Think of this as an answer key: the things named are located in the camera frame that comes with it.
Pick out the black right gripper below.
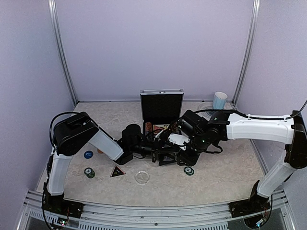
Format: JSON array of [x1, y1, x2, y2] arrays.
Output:
[[177, 132, 211, 167]]

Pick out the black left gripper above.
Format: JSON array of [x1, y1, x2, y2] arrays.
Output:
[[130, 137, 180, 166]]

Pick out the green chip stack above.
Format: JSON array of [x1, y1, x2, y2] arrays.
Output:
[[184, 166, 194, 176], [84, 167, 95, 179]]

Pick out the red playing card deck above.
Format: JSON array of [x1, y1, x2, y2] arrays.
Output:
[[153, 124, 169, 136]]

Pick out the aluminium poker case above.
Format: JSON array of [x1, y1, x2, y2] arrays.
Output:
[[140, 89, 184, 143]]

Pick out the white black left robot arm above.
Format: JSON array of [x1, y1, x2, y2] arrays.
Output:
[[42, 112, 178, 218]]

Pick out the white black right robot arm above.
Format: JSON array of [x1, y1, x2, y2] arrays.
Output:
[[166, 109, 307, 218]]

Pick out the white swirl plate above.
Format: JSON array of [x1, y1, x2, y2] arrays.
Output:
[[198, 102, 214, 117]]

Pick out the clear round plastic lid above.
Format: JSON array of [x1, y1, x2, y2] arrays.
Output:
[[134, 171, 150, 185]]

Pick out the left poker chip row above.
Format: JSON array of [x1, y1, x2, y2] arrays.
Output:
[[144, 122, 153, 136]]

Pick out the light blue ribbed cup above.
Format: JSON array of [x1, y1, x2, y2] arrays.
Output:
[[213, 92, 228, 110]]

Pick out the black triangular dealer button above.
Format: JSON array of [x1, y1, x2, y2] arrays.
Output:
[[110, 165, 126, 178]]

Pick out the blue small blind button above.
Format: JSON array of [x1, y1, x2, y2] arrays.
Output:
[[83, 150, 94, 159]]

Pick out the front aluminium rail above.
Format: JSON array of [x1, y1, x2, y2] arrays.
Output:
[[24, 202, 288, 230]]

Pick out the right aluminium frame post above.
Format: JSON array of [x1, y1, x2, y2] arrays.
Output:
[[232, 0, 260, 107]]

